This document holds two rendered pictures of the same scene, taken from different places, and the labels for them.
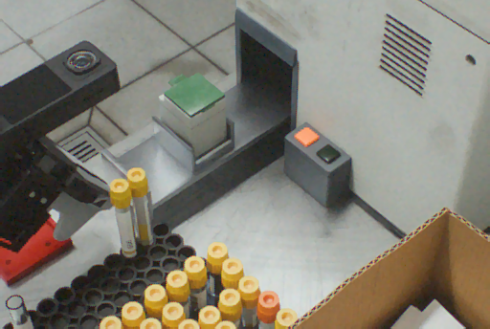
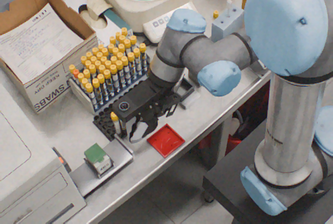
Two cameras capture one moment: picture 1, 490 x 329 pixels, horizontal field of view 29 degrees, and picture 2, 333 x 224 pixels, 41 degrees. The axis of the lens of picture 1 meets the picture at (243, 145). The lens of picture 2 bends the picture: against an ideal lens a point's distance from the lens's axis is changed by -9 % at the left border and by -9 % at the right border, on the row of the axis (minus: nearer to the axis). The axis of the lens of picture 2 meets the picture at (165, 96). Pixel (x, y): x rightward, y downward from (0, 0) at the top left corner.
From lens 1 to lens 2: 1.14 m
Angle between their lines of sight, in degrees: 74
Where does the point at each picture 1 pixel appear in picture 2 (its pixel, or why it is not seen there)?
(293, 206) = (69, 155)
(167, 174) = (110, 151)
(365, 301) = (51, 74)
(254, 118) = (78, 176)
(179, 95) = (100, 151)
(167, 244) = (111, 132)
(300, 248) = (69, 139)
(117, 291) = not seen: hidden behind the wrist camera
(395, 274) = (41, 79)
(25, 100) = (141, 90)
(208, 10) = not seen: outside the picture
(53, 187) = not seen: hidden behind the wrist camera
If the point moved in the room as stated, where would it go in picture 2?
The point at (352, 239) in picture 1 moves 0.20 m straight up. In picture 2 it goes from (52, 142) to (31, 103)
